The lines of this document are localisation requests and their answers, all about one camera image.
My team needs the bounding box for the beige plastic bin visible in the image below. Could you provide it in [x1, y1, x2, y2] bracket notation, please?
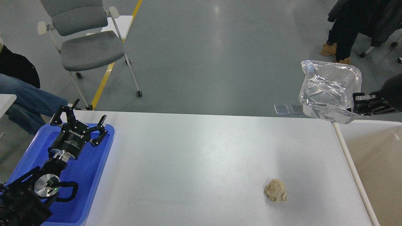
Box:
[333, 120, 402, 226]

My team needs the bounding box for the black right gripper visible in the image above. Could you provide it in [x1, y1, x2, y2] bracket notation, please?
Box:
[353, 73, 402, 116]

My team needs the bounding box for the white board on floor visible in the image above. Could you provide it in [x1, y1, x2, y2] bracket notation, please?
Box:
[85, 15, 133, 40]

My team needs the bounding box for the white side table corner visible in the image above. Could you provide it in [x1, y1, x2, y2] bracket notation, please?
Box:
[0, 94, 16, 118]

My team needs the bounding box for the right floor outlet plate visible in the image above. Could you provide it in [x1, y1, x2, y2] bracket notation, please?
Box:
[290, 104, 304, 115]

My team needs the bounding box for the floor outlet plate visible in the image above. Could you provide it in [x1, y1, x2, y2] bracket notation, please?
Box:
[290, 104, 304, 115]
[274, 104, 290, 115]

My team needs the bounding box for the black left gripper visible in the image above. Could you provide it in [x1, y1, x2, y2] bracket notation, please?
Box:
[48, 99, 108, 161]

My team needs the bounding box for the standing person in black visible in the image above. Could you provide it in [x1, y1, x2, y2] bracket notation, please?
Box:
[319, 0, 380, 64]

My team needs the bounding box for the left floor outlet plate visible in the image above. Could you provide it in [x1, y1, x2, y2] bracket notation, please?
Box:
[274, 104, 290, 115]

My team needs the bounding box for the grey office chair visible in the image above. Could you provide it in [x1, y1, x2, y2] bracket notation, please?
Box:
[37, 0, 143, 110]

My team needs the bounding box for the blue plastic tray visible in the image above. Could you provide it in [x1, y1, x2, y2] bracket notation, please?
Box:
[7, 124, 115, 226]

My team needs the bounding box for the aluminium foil tray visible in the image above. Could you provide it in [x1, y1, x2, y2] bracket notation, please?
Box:
[299, 60, 361, 124]

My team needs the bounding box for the crumpled brown paper ball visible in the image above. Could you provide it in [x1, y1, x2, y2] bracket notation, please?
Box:
[264, 179, 287, 203]

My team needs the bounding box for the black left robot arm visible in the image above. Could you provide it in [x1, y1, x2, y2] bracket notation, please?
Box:
[1, 99, 108, 226]

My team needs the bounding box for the chair with dark jackets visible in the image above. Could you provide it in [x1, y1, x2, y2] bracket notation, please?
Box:
[359, 0, 402, 47]

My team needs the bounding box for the seated person in jeans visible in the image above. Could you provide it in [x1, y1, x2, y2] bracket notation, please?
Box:
[0, 38, 71, 135]

